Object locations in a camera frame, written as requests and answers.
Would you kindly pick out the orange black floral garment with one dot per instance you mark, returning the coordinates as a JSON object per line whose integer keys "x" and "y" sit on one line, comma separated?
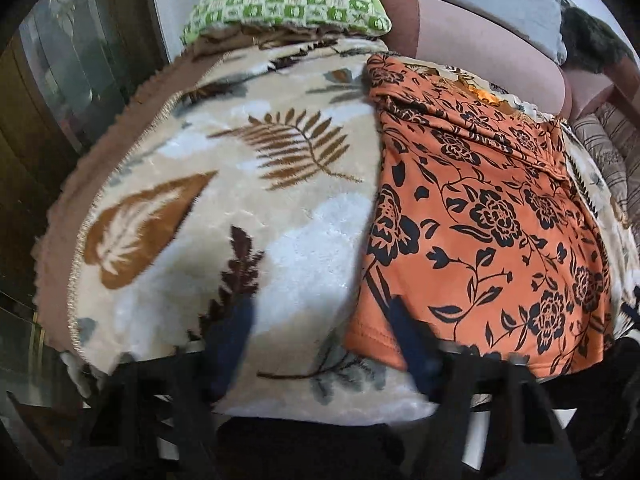
{"x": 480, "y": 240}

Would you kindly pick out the brown fringed bedspread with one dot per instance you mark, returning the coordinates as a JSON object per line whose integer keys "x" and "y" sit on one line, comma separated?
{"x": 100, "y": 160}

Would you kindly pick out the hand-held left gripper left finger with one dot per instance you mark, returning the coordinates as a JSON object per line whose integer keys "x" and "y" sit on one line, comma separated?
{"x": 234, "y": 340}

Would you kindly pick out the striped beige pillow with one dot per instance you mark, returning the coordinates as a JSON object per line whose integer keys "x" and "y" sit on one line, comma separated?
{"x": 607, "y": 150}

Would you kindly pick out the pink cushion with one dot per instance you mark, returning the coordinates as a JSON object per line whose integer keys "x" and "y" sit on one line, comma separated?
{"x": 587, "y": 90}

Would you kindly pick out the wooden glass door cabinet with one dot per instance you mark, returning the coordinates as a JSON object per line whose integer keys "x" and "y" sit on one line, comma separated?
{"x": 60, "y": 70}

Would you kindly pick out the cream leaf print blanket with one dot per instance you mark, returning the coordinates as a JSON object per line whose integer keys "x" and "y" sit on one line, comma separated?
{"x": 260, "y": 220}

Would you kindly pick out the dark furry cloth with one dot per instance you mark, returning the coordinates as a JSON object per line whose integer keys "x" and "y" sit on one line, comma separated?
{"x": 595, "y": 35}

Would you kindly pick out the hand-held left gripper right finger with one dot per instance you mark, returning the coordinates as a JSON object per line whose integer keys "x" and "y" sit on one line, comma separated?
{"x": 410, "y": 342}

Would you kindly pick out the pink and brown bolster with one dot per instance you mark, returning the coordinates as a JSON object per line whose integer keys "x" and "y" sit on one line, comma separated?
{"x": 480, "y": 50}

